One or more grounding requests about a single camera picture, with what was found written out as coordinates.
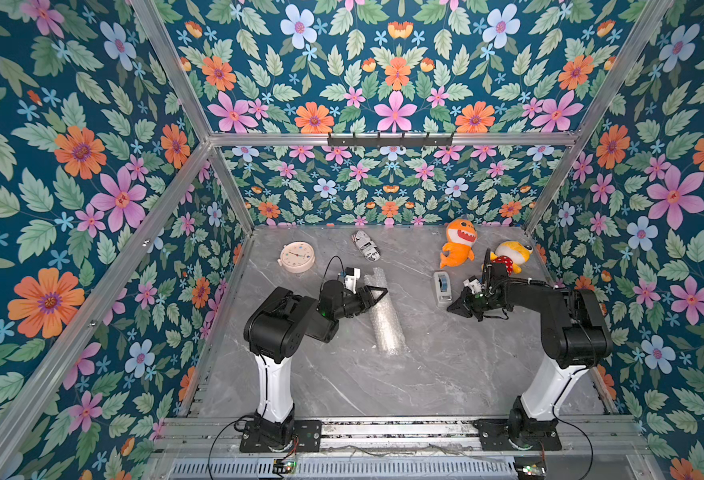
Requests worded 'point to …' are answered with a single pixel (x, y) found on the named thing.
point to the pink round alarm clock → (297, 257)
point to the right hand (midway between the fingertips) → (455, 304)
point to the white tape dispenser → (442, 282)
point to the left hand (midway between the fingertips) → (387, 292)
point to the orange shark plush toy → (461, 235)
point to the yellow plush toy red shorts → (513, 254)
